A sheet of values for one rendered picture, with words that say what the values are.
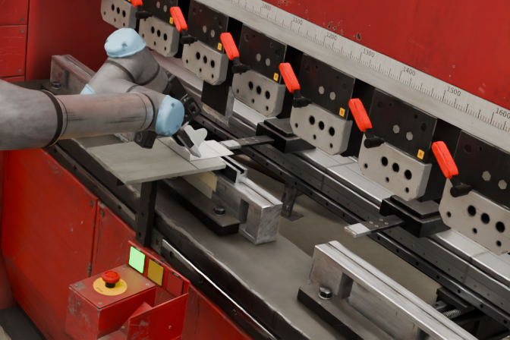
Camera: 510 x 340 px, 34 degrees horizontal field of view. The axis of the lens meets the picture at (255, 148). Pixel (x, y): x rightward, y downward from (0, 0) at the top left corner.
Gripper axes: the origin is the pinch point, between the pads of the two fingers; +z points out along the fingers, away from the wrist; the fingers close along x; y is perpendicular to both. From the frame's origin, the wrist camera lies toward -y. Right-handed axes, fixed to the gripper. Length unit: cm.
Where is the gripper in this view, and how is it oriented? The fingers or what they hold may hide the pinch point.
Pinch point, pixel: (187, 150)
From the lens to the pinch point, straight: 197.4
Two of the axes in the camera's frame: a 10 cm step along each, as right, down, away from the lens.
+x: -6.1, -3.9, 6.9
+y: 7.0, -6.8, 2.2
